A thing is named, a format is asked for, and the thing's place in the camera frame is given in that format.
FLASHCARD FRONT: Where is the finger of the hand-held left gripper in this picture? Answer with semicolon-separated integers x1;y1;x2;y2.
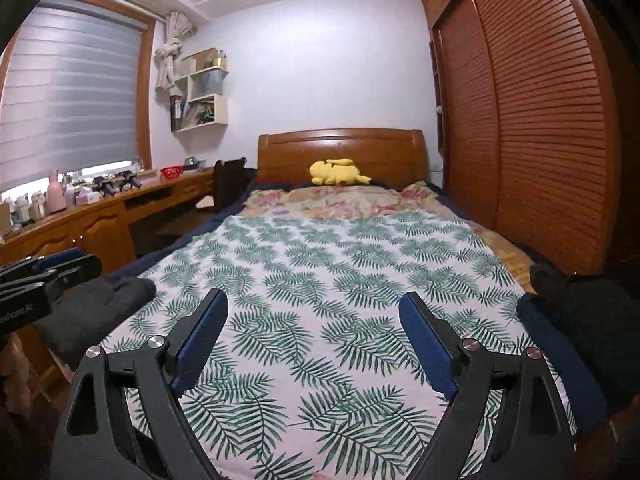
0;247;85;281
30;254;102;293

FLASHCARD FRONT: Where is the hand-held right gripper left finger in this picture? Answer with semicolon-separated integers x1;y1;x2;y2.
50;287;230;480

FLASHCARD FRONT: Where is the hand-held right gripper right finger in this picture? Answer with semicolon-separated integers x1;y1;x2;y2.
398;291;581;480

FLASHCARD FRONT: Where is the black buttoned coat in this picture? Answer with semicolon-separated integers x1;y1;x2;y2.
529;262;638;401

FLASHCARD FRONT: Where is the person's left hand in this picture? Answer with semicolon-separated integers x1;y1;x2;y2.
0;332;31;411

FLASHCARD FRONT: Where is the dark grey folded cloth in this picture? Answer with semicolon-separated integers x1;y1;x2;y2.
32;275;158;368

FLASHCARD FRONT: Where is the wooden desk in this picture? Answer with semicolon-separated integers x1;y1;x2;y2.
0;167;216;386

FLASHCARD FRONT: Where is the cluster of small bottles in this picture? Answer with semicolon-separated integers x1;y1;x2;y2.
0;192;48;236

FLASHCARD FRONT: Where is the pink bottle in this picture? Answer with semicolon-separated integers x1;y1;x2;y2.
47;170;67;212

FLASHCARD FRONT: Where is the black tripod stand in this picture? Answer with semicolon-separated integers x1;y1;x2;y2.
94;172;138;196

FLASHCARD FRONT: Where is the navy bed sheet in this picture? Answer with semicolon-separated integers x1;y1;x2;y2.
105;180;261;281

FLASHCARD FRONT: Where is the navy blue folded cloth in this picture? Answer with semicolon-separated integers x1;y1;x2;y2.
517;292;608;436

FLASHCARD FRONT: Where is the golden patterned bed sheet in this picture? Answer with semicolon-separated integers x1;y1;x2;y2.
492;230;538;291

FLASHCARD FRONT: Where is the leaf print blanket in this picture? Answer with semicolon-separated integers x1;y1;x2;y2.
97;210;578;480

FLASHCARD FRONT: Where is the grey window blind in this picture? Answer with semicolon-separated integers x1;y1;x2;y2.
0;0;143;193

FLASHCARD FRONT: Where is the floral pillow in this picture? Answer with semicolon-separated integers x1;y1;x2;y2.
242;182;443;223

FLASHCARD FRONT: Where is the dark wooden chair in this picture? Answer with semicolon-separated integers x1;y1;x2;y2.
195;157;248;216

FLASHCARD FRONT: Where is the yellow plush toy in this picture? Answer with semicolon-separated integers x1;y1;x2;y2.
309;158;372;187

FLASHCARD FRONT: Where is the wooden bed headboard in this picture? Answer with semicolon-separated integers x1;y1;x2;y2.
257;128;430;191

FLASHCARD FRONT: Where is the tied beige curtain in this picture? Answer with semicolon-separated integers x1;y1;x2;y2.
155;10;196;90

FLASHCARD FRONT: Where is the wooden louvred wardrobe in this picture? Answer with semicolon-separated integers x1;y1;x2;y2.
421;0;626;273

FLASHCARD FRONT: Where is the wooden window frame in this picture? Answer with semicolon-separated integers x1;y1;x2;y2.
0;0;156;196

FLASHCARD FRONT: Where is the white wall shelf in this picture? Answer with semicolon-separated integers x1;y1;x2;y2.
170;47;231;133

